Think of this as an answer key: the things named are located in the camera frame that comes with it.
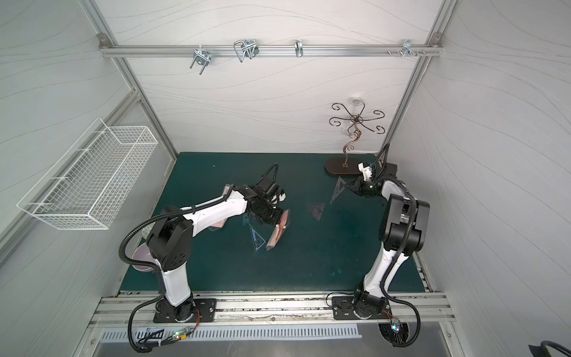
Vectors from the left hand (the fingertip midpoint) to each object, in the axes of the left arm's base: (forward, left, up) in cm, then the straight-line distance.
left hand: (282, 223), depth 86 cm
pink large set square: (+17, -25, +1) cm, 31 cm away
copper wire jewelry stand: (+37, -32, -6) cm, 49 cm away
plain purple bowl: (-12, +52, -3) cm, 54 cm away
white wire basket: (-2, +60, +25) cm, 65 cm away
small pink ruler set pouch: (-2, +1, -1) cm, 3 cm away
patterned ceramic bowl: (-3, +55, -4) cm, 55 cm away
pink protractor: (+10, -15, -8) cm, 20 cm away
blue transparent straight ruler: (+5, +17, -7) cm, 19 cm away
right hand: (+18, -28, +2) cm, 33 cm away
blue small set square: (-4, +10, -8) cm, 14 cm away
